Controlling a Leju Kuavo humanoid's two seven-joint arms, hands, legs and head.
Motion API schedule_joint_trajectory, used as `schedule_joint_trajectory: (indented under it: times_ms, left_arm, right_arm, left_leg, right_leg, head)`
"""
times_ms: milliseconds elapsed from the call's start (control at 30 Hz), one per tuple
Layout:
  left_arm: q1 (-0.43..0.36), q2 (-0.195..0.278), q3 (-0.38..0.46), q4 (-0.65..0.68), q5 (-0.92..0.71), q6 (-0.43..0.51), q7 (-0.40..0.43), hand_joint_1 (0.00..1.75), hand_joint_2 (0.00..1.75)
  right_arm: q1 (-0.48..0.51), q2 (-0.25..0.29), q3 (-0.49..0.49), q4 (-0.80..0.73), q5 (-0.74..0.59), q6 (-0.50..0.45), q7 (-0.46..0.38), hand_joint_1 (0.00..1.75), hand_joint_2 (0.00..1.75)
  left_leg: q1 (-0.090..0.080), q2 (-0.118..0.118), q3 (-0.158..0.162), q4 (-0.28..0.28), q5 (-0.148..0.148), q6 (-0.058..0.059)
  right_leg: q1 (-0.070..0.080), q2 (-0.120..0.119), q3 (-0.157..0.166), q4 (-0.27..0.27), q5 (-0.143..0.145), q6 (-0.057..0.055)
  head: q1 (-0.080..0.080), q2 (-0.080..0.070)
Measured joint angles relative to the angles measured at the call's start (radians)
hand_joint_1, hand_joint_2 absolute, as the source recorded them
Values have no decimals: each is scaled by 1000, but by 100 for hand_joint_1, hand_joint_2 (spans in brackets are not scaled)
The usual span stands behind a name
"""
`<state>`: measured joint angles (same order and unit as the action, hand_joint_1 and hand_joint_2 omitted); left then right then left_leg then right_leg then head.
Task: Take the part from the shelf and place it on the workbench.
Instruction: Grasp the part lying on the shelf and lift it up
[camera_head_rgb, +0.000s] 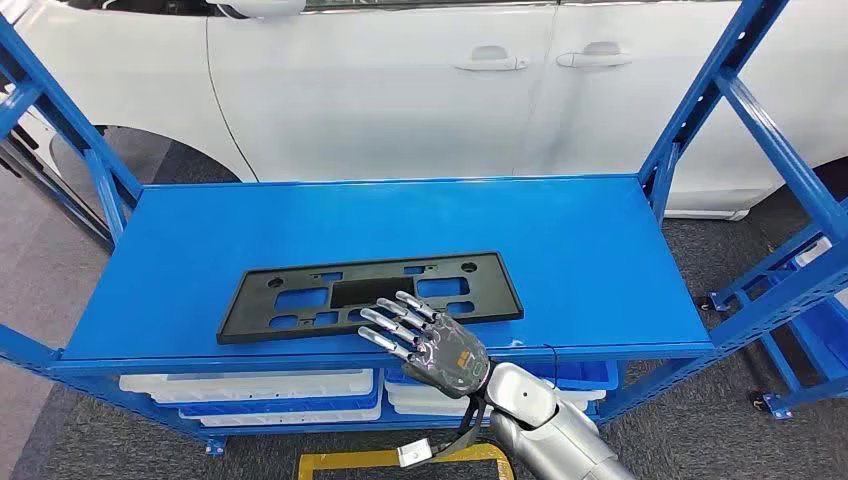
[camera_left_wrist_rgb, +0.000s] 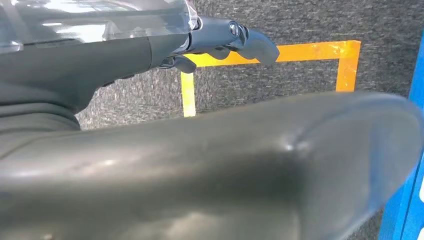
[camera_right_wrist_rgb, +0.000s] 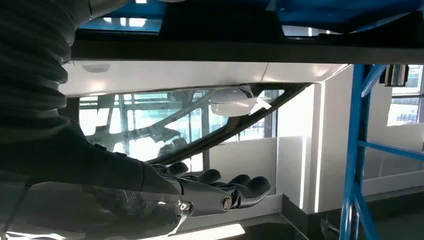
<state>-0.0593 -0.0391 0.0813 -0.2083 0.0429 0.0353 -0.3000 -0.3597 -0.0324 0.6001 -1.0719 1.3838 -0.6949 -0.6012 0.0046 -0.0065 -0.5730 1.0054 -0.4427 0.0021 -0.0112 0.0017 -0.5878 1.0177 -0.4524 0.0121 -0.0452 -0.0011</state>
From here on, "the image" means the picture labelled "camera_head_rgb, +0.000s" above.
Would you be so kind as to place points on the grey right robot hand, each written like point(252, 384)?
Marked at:
point(450, 358)

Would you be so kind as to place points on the dark metal bar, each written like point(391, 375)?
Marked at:
point(53, 197)

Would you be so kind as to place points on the blue metal shelf rack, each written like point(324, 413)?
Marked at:
point(397, 218)

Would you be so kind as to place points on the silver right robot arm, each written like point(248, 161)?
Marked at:
point(550, 430)

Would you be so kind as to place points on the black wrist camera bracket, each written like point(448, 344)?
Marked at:
point(472, 417)

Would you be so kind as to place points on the white car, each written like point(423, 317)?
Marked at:
point(397, 99)

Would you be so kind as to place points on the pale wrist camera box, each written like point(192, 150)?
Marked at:
point(414, 455)

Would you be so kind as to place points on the black plastic plate frame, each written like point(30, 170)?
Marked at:
point(371, 291)

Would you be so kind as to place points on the blue plastic bin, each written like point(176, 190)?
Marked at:
point(583, 374)
point(278, 407)

